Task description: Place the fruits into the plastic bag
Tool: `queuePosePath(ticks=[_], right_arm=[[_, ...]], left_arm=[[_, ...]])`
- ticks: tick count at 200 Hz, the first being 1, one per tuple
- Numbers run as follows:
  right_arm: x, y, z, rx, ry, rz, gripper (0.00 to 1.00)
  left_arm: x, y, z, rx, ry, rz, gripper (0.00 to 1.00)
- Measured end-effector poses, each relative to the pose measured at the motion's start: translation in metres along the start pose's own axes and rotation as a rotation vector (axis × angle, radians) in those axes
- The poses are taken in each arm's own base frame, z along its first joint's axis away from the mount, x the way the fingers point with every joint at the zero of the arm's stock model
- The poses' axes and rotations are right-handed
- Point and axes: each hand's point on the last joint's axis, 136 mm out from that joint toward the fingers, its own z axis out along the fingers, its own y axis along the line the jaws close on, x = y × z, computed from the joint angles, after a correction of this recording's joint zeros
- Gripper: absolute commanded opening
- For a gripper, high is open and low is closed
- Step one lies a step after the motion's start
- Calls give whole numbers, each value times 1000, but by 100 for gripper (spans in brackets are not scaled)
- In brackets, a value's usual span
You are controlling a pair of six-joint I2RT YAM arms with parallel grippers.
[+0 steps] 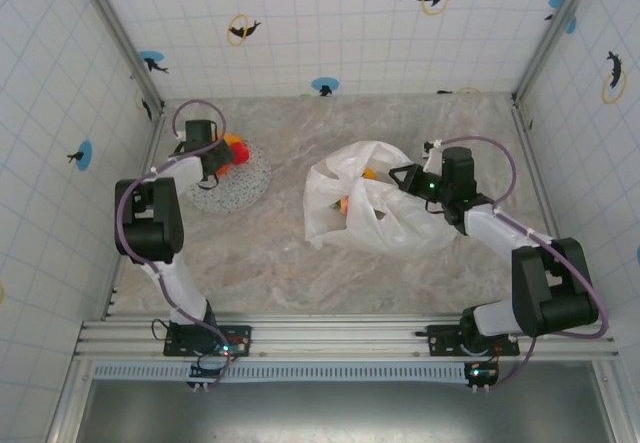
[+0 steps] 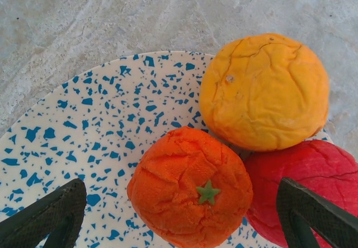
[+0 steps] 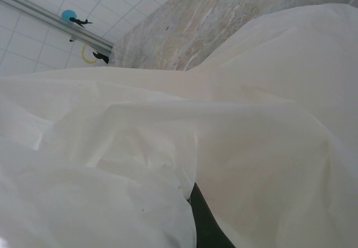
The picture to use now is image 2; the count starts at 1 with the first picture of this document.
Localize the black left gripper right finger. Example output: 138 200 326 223
276 176 358 248

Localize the white blue-speckled round plate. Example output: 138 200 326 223
0 50 334 248

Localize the orange toy orange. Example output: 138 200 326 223
126 126 254 248

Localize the yellow toy pear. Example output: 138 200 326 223
199 32 331 152

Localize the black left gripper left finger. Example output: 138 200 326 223
0 177 88 248

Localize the red toy apple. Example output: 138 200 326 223
243 139 358 248

